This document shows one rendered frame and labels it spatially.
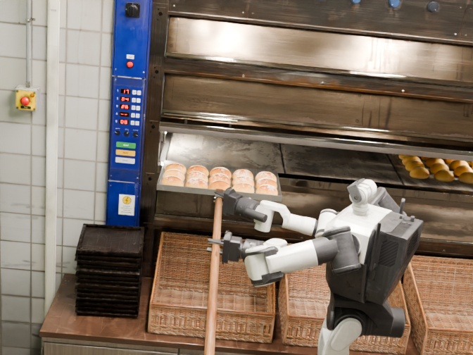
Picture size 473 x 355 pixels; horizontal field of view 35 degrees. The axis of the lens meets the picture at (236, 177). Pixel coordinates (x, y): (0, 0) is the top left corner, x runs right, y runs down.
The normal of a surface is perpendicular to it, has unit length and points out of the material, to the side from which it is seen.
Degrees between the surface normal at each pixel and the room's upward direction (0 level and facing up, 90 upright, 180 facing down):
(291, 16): 90
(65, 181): 90
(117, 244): 0
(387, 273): 90
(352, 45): 70
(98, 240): 0
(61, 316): 0
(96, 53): 90
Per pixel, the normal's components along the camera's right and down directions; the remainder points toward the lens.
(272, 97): 0.04, 0.03
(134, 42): 0.00, 0.37
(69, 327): 0.10, -0.93
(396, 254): -0.48, 0.27
